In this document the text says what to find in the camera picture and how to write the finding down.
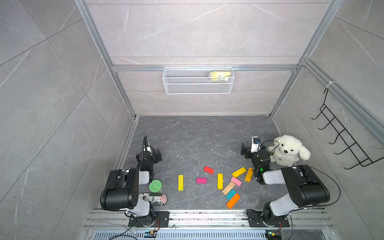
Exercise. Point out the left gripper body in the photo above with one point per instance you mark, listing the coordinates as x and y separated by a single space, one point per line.
154 159

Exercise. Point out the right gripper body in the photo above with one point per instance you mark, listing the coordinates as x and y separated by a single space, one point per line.
248 155

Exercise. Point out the yellow block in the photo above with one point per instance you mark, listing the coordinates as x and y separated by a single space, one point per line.
220 181
239 172
180 182

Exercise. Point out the tan wooden block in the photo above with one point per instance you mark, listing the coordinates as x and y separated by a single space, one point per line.
228 188

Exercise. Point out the red block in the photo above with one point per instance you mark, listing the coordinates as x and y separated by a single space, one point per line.
208 170

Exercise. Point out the magenta block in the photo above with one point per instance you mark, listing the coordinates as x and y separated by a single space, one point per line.
201 180

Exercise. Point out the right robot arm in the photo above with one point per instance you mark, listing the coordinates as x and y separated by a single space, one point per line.
304 187

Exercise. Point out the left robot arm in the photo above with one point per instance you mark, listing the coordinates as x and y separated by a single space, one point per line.
121 192

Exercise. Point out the orange-yellow block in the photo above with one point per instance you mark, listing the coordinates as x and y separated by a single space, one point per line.
249 175

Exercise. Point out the yellow block tilted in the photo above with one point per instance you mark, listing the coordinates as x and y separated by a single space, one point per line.
239 172

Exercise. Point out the green lid jar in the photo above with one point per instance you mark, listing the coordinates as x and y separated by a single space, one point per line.
155 186

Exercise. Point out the pink block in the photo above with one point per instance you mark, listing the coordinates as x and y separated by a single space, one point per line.
236 181

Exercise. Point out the printed can lying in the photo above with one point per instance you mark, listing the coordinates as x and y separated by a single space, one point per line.
156 199

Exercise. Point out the white plush dog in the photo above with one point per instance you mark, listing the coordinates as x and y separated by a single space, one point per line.
288 150

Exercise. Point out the teal block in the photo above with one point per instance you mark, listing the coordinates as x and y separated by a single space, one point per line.
231 194

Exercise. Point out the orange block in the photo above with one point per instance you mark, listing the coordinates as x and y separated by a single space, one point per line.
230 204

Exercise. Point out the yellow item in basket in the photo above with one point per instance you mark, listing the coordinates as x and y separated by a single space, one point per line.
220 75

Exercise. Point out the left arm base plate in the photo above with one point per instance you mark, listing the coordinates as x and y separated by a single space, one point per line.
158 219

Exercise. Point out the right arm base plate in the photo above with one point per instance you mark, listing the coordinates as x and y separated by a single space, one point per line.
261 219

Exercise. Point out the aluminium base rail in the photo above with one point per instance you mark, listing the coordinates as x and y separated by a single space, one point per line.
311 224

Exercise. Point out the white wire basket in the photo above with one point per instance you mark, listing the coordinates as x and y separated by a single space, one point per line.
195 80

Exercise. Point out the black wall hook rack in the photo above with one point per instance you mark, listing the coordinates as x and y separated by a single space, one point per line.
359 156

